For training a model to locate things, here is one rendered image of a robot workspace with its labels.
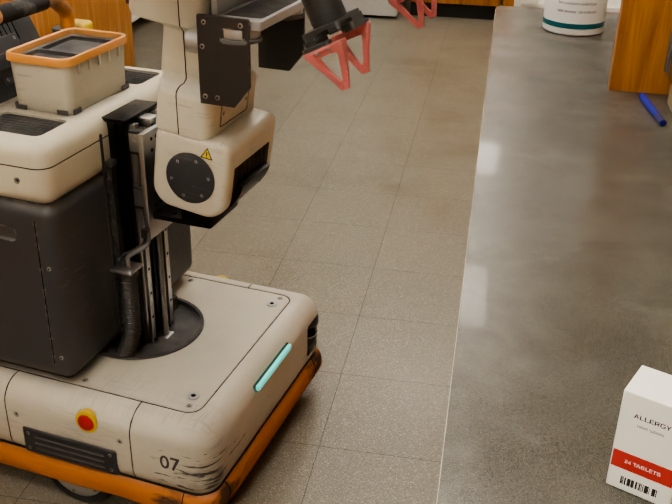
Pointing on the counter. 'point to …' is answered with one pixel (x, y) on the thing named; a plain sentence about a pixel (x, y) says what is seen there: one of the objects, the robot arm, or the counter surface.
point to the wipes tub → (574, 17)
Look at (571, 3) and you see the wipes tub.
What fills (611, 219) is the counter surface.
